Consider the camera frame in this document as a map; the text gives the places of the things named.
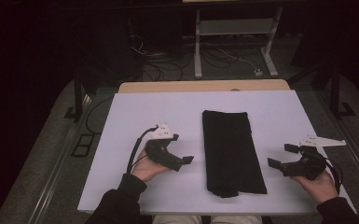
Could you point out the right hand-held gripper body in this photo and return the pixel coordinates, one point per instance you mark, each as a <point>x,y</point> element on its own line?
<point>312,165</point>

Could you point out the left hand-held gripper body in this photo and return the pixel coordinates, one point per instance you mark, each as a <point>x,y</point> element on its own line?
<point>157,151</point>

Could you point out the black tank top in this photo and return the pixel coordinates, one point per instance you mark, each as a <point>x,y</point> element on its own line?
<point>230,152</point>

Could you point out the person's left hand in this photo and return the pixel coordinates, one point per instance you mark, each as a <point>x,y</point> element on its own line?
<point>146,169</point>

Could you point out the person's right hand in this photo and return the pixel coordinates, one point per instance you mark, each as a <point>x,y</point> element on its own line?
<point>321,188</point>

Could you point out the white table mat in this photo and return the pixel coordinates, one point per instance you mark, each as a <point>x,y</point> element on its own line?
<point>130,118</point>

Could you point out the person's left leg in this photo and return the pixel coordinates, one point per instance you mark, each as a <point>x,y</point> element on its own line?
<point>177,220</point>

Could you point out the person's leg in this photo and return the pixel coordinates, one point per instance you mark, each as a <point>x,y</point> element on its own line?
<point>236,220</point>
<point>177,220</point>

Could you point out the person's right leg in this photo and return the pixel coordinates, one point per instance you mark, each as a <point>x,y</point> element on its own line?
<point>236,220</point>

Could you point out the black metal stand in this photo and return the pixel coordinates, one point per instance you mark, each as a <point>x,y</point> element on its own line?
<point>78,99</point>
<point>335,96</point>

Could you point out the grey metal desk frame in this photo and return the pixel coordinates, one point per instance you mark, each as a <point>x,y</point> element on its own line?
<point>234,27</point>

